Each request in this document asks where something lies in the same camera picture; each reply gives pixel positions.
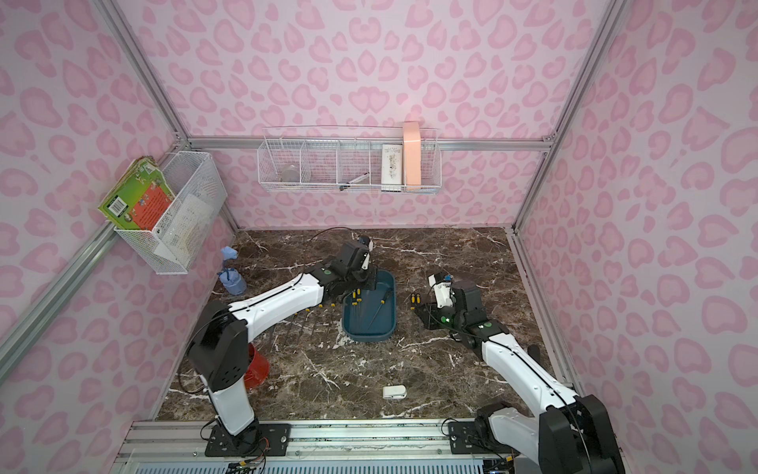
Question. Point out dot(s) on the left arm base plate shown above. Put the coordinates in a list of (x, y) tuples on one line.
[(258, 439)]

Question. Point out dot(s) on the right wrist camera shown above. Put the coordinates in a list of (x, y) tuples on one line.
[(440, 286)]

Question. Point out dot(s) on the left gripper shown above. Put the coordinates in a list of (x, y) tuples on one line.
[(364, 280)]

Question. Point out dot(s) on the white mesh side basket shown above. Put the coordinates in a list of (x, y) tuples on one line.
[(188, 172)]

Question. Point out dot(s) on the grey cup in basket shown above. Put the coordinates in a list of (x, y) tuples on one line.
[(290, 174)]

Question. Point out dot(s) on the green red booklet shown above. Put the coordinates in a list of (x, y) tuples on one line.
[(140, 198)]

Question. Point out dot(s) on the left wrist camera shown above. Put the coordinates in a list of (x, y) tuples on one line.
[(367, 246)]

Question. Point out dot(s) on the blue spray bottle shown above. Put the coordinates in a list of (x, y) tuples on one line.
[(230, 278)]

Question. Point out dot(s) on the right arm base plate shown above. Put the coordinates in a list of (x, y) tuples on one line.
[(469, 438)]

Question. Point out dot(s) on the white papers in basket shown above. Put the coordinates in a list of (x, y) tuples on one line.
[(182, 230)]

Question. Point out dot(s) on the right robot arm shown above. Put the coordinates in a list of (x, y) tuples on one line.
[(565, 432)]

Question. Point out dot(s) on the white wire wall basket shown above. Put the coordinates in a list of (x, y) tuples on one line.
[(331, 155)]

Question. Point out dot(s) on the teal plastic storage box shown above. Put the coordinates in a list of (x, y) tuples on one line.
[(371, 317)]

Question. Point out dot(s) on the red pencil cup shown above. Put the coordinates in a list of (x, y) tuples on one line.
[(258, 369)]

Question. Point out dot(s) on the black marker in basket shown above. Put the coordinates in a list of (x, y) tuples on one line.
[(355, 181)]

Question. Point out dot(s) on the white card in basket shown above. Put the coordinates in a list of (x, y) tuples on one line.
[(392, 160)]

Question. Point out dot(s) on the pink box in basket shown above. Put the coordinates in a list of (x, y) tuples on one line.
[(412, 144)]

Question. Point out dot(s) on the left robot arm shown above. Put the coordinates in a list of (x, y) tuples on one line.
[(219, 347)]

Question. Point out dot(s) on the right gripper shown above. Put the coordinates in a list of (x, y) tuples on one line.
[(429, 311)]

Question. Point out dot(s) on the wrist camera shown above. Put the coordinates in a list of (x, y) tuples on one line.
[(367, 246), (440, 286)]

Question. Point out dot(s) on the small white eraser block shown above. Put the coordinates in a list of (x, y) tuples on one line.
[(394, 392)]

